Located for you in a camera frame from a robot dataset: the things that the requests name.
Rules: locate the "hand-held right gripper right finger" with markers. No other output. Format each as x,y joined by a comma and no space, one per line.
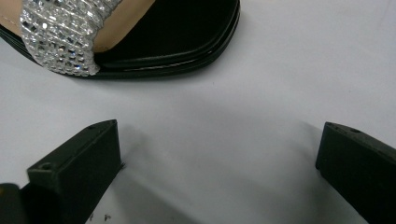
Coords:
358,168

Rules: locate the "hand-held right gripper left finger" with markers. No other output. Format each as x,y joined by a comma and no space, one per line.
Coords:
77,168

